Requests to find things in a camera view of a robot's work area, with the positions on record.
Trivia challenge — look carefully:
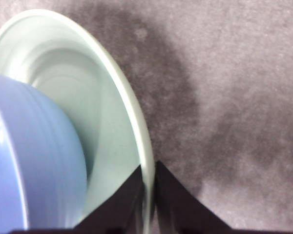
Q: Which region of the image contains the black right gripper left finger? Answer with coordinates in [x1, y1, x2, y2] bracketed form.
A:
[11, 165, 147, 234]

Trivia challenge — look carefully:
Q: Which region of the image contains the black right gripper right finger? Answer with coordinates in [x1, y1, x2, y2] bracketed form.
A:
[154, 160, 293, 234]

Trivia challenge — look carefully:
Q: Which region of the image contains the blue ribbed bowl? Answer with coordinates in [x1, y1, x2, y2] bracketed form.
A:
[0, 73, 89, 232]

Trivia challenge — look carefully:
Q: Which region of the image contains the green round plate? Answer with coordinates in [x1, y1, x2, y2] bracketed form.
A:
[0, 9, 154, 234]

